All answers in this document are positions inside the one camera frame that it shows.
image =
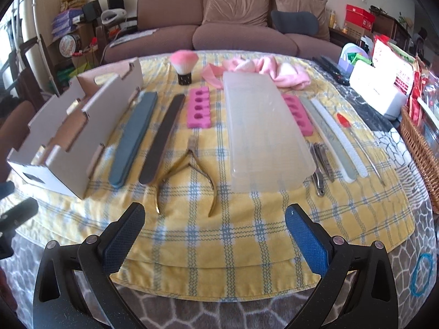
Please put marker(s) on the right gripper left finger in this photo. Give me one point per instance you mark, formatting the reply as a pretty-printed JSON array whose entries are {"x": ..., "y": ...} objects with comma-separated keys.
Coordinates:
[{"x": 58, "y": 301}]

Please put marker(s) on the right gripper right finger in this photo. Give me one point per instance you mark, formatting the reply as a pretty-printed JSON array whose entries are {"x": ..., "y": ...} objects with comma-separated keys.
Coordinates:
[{"x": 372, "y": 299}]

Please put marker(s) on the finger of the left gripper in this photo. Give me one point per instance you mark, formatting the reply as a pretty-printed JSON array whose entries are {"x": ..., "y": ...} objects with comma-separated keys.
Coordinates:
[
  {"x": 19, "y": 214},
  {"x": 6, "y": 188}
]

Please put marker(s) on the white cardboard organizer box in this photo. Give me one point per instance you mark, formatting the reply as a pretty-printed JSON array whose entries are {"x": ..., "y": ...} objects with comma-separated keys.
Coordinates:
[{"x": 69, "y": 133}]

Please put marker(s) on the grey metal nail file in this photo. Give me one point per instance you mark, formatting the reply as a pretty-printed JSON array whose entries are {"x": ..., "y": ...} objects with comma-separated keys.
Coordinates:
[{"x": 326, "y": 135}]

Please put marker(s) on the small silver nail clipper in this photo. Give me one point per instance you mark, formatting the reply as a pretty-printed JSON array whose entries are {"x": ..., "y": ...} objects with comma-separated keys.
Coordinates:
[{"x": 324, "y": 160}]

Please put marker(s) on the white curved nail file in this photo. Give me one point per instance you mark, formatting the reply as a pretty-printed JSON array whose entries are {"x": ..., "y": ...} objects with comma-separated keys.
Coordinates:
[{"x": 343, "y": 137}]

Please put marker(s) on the blue-grey nail buffer block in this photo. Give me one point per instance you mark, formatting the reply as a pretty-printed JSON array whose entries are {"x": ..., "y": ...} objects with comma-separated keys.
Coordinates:
[{"x": 130, "y": 141}]

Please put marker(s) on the translucent plastic box lid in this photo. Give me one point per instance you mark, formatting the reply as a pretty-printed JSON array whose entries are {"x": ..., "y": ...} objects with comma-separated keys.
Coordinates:
[{"x": 268, "y": 152}]

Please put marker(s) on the pink toe separator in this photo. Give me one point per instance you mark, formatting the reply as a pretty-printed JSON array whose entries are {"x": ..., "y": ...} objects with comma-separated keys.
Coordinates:
[
  {"x": 198, "y": 108},
  {"x": 299, "y": 113}
]

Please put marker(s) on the black nail file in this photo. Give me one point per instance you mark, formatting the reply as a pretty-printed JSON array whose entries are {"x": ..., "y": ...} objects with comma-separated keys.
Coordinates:
[{"x": 153, "y": 158}]

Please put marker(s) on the pink powder brush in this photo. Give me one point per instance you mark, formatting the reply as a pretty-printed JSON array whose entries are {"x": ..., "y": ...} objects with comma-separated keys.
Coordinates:
[{"x": 184, "y": 62}]

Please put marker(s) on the pink headband cloth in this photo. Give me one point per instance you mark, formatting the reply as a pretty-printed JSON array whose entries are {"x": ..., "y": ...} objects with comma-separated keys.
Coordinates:
[{"x": 284, "y": 75}]

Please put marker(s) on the pink satin ribbon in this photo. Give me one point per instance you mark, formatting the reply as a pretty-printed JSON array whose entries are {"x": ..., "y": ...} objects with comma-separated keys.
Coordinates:
[{"x": 212, "y": 75}]

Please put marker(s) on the large silver nail clipper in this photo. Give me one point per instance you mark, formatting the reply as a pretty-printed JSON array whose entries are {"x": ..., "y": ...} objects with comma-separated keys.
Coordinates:
[{"x": 318, "y": 178}]

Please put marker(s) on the wicker basket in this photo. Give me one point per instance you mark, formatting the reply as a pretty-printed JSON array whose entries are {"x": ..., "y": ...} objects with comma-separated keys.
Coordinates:
[{"x": 423, "y": 157}]

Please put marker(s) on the yellow plaid cloth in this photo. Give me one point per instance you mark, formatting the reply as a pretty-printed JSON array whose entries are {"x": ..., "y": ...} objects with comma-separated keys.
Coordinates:
[{"x": 243, "y": 251}]

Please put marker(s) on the white tissue box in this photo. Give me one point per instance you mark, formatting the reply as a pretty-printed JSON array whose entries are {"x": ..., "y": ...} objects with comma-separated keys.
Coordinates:
[{"x": 377, "y": 90}]

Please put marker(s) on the white red packaged box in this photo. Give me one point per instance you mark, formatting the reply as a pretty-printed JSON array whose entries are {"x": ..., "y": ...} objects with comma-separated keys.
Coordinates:
[{"x": 394, "y": 62}]

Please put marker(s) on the black remote control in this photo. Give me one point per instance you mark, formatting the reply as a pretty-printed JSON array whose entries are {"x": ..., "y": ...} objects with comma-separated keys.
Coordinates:
[{"x": 333, "y": 69}]

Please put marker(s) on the purple container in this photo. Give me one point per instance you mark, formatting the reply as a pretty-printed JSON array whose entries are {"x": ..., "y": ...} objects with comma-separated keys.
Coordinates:
[{"x": 348, "y": 54}]

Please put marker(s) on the red gift box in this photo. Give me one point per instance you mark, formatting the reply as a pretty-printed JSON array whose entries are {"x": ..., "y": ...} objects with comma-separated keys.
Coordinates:
[{"x": 359, "y": 17}]

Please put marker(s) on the brown sofa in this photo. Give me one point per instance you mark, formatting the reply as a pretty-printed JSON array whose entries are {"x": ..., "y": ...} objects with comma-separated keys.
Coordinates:
[{"x": 177, "y": 25}]

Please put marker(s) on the dark blue cushion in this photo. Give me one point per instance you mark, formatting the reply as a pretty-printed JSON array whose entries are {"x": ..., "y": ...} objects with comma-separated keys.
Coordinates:
[{"x": 303, "y": 22}]

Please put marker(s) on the brown satin cushion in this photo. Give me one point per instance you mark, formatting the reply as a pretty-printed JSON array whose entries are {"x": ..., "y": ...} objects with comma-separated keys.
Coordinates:
[{"x": 237, "y": 12}]

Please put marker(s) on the red handled glass file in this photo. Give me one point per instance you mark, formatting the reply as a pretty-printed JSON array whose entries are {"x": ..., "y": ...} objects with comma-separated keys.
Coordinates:
[{"x": 346, "y": 124}]

